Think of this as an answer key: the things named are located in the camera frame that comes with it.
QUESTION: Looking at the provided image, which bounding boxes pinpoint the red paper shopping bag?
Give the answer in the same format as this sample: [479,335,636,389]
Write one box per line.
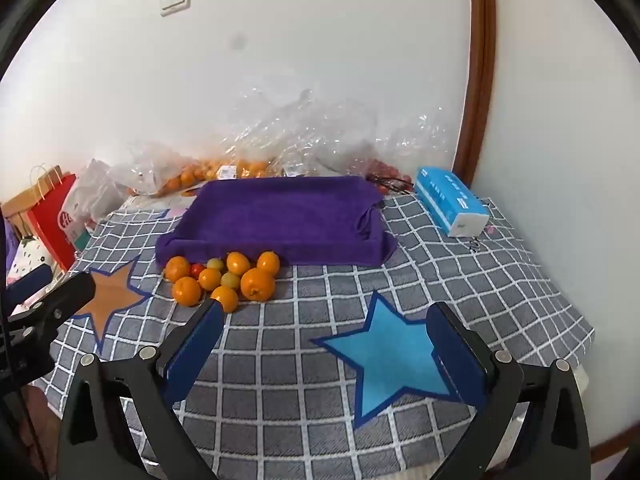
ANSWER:
[27,165,76,271]

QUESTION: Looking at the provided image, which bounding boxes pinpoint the bag of red fruits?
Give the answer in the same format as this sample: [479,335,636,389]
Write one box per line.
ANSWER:
[364,158,413,182]

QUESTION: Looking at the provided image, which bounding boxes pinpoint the small orange tangerine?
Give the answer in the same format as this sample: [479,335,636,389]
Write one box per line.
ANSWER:
[198,268,221,292]

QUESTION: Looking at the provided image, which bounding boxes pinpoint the yellow green small fruit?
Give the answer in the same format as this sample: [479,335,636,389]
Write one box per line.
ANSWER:
[206,258,224,271]
[220,272,241,290]

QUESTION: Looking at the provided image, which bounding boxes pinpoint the white plastic bag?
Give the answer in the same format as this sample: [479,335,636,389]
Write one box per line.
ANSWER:
[62,159,128,224]

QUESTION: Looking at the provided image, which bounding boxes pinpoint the large clear plastic bag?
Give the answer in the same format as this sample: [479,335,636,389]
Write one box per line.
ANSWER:
[221,89,457,179]

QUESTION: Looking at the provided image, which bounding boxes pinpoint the brown wooden door frame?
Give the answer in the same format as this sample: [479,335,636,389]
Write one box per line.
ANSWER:
[452,0,497,186]

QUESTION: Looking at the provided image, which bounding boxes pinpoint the blue tissue pack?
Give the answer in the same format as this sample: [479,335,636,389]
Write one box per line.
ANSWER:
[413,167,489,238]

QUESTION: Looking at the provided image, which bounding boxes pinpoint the clear bag of tangerines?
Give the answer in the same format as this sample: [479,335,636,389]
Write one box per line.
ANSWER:
[107,142,281,197]

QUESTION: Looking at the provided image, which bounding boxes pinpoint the grey checkered table cloth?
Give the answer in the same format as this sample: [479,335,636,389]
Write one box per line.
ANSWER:
[39,195,594,479]

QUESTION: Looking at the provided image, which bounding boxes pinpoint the large orange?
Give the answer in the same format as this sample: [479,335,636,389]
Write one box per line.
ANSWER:
[240,268,276,302]

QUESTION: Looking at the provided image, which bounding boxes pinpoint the purple towel covered tray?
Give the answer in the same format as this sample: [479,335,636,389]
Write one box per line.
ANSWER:
[155,177,397,266]

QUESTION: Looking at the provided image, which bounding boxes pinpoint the small red tomato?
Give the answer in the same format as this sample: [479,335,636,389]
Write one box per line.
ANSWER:
[190,263,206,280]

